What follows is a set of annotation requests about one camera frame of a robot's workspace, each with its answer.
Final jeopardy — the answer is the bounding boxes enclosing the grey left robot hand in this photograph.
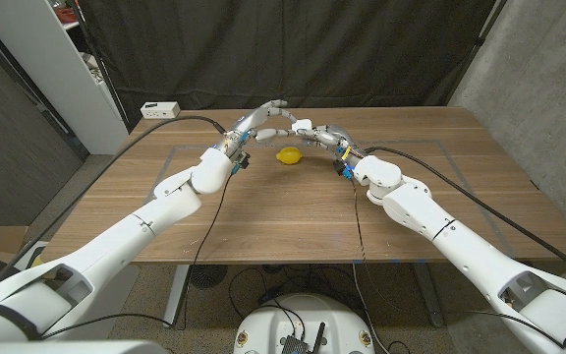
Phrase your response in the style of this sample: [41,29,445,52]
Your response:
[215,99,298,177]

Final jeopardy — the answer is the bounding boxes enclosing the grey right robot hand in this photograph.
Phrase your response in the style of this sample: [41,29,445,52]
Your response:
[295,123,367,180]

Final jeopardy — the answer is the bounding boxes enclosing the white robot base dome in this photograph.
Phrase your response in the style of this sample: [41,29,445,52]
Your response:
[232,293,376,354]

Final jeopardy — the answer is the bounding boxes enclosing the yellow lemon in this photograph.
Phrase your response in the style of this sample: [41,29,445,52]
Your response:
[275,146,304,166]

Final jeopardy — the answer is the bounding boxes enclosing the black curtain backdrop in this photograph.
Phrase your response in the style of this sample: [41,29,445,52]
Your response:
[74,0,508,132]

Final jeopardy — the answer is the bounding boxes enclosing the white power strip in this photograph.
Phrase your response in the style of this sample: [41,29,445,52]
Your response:
[140,101,182,121]

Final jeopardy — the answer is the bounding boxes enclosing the grey tape rectangle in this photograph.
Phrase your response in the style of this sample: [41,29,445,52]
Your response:
[154,140,518,260]

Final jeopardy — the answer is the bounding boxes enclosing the black round floor fan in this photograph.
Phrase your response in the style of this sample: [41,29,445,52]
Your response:
[188,264,229,289]

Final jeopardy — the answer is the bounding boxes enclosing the cluttered shelf items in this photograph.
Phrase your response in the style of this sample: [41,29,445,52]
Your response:
[82,51,107,85]

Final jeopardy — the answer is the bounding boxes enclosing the white table leg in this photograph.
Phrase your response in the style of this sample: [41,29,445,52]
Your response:
[162,264,192,329]

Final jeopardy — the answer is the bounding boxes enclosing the grey table leg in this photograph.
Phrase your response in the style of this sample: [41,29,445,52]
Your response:
[413,262,445,329]

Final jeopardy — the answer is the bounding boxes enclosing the red item on shelf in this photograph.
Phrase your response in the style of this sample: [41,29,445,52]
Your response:
[52,3,81,25]

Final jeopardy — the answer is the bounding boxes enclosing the black electronics board with antenna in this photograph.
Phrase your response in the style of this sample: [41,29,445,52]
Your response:
[279,322,327,354]

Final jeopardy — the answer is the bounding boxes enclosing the white shelf cabinet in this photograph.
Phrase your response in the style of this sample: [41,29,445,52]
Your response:
[0,0,131,156]

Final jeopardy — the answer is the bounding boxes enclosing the white object with yellow part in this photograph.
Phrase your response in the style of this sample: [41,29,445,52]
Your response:
[10,240,51,271]

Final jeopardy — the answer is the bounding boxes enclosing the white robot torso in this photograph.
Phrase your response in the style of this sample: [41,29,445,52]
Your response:
[0,339,169,354]

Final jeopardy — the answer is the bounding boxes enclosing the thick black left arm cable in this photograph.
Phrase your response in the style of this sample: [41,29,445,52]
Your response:
[0,115,228,289]

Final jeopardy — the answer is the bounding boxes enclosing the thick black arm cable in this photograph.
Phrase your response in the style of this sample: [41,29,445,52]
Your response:
[0,115,228,289]
[364,146,566,289]

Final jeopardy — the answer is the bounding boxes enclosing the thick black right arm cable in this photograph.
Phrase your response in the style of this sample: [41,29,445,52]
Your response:
[364,146,566,289]

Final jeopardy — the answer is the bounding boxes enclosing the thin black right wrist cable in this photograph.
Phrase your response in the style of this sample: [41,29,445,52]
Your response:
[351,177,566,348]

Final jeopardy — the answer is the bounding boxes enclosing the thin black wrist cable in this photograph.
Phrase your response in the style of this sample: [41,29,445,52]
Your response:
[351,177,566,348]
[40,172,233,340]

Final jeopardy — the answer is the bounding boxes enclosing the thin black left wrist cable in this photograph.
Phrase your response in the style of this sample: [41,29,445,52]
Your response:
[40,172,233,340]

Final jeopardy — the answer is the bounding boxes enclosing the grey floor cable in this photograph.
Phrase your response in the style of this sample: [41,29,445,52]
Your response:
[350,260,392,354]

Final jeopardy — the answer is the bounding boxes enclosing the black floor cable bundle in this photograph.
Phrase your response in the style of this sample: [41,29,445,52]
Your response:
[227,264,363,321]

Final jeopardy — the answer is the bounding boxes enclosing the black wall rail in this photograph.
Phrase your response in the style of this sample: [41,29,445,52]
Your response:
[0,12,91,161]

